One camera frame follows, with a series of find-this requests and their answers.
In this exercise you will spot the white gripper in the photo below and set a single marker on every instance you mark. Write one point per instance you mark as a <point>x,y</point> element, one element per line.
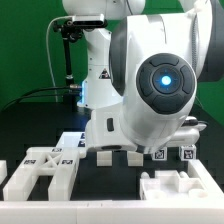
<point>103,132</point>

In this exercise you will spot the white small cube left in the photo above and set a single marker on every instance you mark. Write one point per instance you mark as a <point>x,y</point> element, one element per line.
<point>160,155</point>

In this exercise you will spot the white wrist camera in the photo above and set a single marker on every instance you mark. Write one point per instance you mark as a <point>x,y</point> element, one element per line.
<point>188,134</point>

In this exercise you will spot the background camera on stand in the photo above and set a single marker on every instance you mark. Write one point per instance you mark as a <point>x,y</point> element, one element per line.
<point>89,21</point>

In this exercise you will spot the white marker base plate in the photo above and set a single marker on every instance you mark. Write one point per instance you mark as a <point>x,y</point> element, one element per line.
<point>71,140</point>

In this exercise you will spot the white chair back frame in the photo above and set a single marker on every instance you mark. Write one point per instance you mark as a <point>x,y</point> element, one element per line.
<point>61,163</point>

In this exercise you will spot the white block at left edge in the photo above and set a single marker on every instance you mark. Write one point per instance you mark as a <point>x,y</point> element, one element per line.
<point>3,170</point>

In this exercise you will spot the white obstacle fence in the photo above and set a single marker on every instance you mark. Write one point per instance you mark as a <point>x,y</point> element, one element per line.
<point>155,211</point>

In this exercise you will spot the white small cube right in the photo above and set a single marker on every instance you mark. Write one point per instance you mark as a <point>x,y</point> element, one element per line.
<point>187,152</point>

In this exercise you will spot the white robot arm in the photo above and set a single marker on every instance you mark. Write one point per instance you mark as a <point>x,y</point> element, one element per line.
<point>144,71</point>

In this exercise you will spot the white small cube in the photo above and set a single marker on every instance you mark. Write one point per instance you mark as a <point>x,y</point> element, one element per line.
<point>160,155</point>
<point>187,152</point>

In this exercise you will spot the white chair seat part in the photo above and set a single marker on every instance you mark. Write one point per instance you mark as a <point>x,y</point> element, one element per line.
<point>176,185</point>

